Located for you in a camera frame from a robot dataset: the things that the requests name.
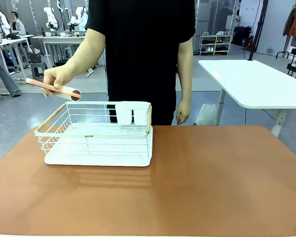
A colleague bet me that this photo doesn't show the white wire dish rack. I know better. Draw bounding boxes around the white wire dish rack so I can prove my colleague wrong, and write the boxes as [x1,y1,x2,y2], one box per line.
[34,101,153,158]

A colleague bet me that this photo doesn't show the seated person grey hoodie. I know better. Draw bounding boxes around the seated person grey hoodie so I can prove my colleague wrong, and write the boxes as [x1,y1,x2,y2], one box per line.
[9,11,27,37]

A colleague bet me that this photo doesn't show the black backpack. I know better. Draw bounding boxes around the black backpack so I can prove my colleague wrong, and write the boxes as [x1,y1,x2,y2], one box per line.
[233,26,252,47]

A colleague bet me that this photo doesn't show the white plastic bag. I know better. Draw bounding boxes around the white plastic bag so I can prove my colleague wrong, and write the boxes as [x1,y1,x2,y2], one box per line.
[195,103,217,126]

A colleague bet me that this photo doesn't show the black floor pole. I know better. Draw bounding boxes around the black floor pole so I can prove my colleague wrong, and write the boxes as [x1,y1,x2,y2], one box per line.
[248,0,269,62]

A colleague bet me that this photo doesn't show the person right hand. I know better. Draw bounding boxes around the person right hand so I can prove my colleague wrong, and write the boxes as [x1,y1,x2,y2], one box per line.
[41,66,74,99]

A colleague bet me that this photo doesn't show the light wooden shoe rack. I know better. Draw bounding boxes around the light wooden shoe rack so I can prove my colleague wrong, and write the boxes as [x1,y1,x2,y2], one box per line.
[199,34,234,56]

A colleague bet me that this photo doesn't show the person right forearm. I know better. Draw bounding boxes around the person right forearm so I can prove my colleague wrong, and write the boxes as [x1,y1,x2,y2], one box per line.
[61,28,106,75]

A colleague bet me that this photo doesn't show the grey plastic stool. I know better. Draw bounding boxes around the grey plastic stool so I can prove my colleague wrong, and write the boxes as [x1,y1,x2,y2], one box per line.
[30,61,48,80]

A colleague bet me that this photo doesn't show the person left forearm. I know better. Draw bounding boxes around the person left forearm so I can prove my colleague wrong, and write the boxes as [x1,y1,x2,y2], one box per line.
[177,37,194,103]

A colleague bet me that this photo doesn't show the white drip tray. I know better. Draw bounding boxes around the white drip tray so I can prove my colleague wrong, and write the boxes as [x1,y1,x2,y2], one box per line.
[44,123,153,167]

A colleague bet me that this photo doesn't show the person left hand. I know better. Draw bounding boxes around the person left hand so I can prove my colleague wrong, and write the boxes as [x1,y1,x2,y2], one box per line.
[176,100,192,125]

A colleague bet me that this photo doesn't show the person torso black t-shirt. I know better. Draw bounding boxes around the person torso black t-shirt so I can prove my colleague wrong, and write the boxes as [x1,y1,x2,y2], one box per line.
[85,0,196,126]

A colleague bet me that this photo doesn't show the standing person grey trousers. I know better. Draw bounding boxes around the standing person grey trousers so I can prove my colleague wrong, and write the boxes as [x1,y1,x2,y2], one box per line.
[0,17,22,102]

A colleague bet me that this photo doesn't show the black clothes rack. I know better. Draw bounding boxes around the black clothes rack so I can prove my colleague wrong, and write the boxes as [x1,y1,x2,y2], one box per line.
[276,4,296,60]

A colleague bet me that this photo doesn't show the white background desk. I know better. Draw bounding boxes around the white background desk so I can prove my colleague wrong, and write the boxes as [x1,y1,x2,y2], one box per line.
[0,34,35,80]

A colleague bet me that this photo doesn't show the white side table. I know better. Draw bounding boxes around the white side table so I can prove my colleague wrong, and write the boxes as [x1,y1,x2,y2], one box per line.
[198,59,296,138]

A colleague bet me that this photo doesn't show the white background workbench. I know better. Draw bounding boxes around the white background workbench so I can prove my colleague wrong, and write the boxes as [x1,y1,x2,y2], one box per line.
[32,34,86,69]

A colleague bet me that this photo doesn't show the white utensil holder cup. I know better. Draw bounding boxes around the white utensil holder cup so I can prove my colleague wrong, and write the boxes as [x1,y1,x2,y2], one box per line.
[115,101,151,126]

